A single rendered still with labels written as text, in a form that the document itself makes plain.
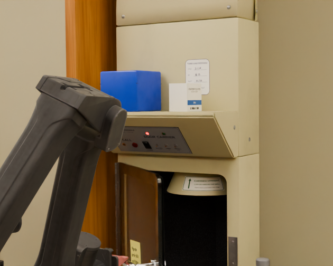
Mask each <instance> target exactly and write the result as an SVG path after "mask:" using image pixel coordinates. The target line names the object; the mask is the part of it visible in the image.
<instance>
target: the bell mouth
mask: <svg viewBox="0 0 333 266"><path fill-rule="evenodd" d="M167 191H168V192H169V193H172V194H178V195H188V196H218V195H227V182H226V179H225V178H224V176H222V175H219V174H200V173H181V172H174V174H173V177H172V179H171V181H170V184H169V187H168V189H167Z"/></svg>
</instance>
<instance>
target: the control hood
mask: <svg viewBox="0 0 333 266"><path fill-rule="evenodd" d="M125 126H134V127H179V129H180V131H181V133H182V135H183V137H184V139H185V140H186V142H187V144H188V146H189V148H190V150H191V152H192V154H181V153H153V152H139V151H121V150H120V149H119V147H116V148H115V149H114V150H112V151H111V152H113V153H120V154H146V155H171V156H197V157H222V158H236V157H237V156H238V112H237V111H190V112H172V111H143V112H127V118H126V123H125Z"/></svg>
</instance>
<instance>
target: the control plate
mask: <svg viewBox="0 0 333 266"><path fill-rule="evenodd" d="M145 132H149V133H150V134H149V135H147V134H145ZM162 132H164V133H166V135H165V136H164V135H162ZM142 141H148V143H149V144H150V146H151V148H152V149H146V148H145V146H144V145H143V143H142ZM122 143H125V144H126V146H123V145H122ZM132 143H136V144H138V147H133V146H132ZM155 144H159V146H158V147H156V145H155ZM164 144H168V146H167V147H165V145H164ZM174 144H176V145H178V146H177V147H176V148H175V147H174ZM118 147H119V149H120V150H121V151H139V152H153V153H181V154H192V152H191V150H190V148H189V146H188V144H187V142H186V140H185V139H184V137H183V135H182V133H181V131H180V129H179V127H134V126H125V127H124V131H123V135H122V139H121V143H120V145H119V146H118Z"/></svg>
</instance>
